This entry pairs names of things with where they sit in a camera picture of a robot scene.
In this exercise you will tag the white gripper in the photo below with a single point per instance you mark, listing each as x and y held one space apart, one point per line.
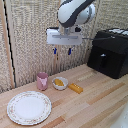
65 37

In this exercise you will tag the yellow food pieces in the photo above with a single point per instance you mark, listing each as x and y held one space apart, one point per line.
59 82

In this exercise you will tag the white bowl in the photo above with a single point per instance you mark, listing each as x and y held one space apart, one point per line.
60 88

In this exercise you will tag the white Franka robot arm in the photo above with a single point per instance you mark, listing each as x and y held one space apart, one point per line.
75 11

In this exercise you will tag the black air fryer body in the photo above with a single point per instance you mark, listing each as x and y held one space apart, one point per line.
121 50

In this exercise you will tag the pink cup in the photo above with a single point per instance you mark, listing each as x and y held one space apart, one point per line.
42 83

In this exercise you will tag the yellow block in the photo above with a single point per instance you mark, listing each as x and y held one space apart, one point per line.
76 88

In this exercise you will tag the white floral-rim plate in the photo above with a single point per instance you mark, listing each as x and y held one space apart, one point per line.
29 108

